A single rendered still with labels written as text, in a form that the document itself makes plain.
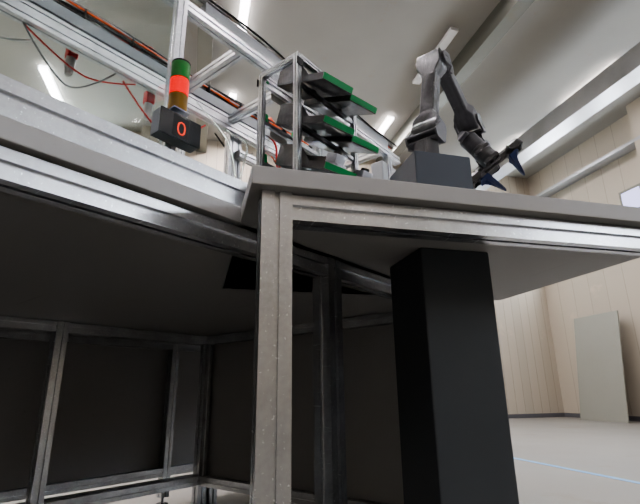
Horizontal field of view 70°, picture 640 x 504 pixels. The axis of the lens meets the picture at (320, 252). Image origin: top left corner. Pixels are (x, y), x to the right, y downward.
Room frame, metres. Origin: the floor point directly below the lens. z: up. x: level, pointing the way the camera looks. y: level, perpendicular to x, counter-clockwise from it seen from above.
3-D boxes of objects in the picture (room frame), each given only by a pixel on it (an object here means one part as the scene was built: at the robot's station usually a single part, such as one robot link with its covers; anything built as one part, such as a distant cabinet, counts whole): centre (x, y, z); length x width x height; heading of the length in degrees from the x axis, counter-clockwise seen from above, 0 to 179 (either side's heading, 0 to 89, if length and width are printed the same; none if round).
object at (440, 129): (1.00, -0.26, 1.15); 0.09 x 0.07 x 0.06; 52
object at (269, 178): (1.04, -0.25, 0.84); 0.90 x 0.70 x 0.03; 105
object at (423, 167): (0.99, -0.26, 0.96); 0.14 x 0.14 x 0.20; 15
